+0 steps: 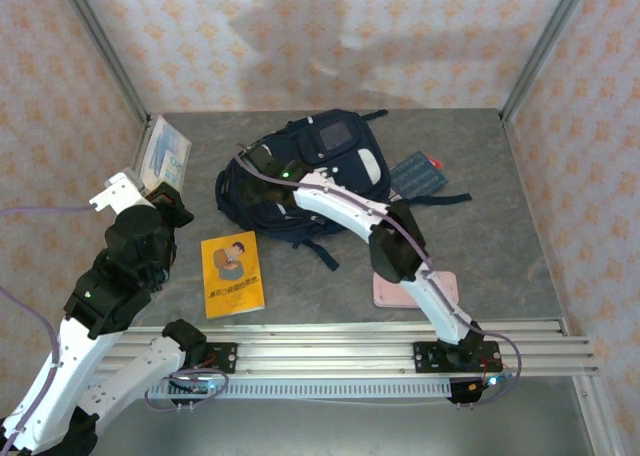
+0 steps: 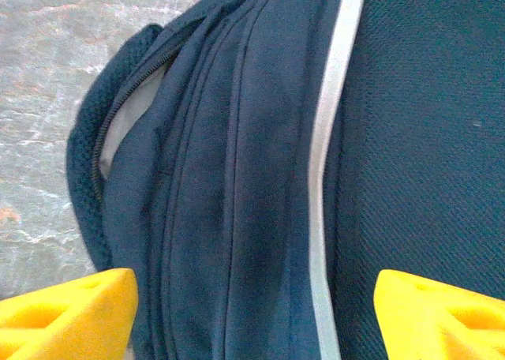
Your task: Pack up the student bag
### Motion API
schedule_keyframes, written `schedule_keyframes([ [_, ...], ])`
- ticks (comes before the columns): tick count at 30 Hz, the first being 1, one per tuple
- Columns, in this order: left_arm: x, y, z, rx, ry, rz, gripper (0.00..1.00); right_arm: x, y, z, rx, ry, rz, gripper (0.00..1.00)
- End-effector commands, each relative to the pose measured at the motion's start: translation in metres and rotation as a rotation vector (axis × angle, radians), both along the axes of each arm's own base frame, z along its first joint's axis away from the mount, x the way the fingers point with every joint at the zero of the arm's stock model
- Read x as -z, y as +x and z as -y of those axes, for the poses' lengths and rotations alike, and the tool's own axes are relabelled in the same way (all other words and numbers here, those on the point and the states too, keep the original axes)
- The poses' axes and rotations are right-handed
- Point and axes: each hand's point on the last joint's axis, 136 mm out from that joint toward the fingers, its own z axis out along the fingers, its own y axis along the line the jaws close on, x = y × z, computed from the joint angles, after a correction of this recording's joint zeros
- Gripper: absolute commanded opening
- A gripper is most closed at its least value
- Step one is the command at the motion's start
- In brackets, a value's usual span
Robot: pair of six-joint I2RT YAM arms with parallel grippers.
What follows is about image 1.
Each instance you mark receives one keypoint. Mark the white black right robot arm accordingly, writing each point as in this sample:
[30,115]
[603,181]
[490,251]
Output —
[345,211]

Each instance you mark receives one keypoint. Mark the aluminium table side rail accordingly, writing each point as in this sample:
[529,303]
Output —
[145,141]

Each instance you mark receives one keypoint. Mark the navy blue backpack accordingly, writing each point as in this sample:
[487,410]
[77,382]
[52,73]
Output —
[330,151]

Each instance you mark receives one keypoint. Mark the pink pencil case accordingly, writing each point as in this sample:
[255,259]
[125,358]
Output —
[390,296]

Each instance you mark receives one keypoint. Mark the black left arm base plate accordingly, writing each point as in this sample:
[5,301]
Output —
[227,356]

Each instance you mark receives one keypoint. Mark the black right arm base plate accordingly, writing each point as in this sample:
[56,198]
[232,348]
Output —
[425,356]

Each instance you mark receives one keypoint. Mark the yellow paperback book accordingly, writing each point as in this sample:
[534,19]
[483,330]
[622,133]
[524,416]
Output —
[232,276]

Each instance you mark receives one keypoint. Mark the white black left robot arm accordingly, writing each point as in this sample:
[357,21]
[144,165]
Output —
[75,371]

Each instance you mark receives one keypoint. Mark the grey metal panel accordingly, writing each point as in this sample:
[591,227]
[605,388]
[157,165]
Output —
[325,428]

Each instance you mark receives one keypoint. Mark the aluminium mounting rail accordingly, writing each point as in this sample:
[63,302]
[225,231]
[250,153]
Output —
[325,351]

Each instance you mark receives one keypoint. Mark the dark blue notebook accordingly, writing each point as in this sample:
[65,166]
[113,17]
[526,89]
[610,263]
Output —
[417,176]

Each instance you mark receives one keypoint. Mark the aluminium frame post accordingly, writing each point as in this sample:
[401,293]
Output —
[542,46]
[107,56]

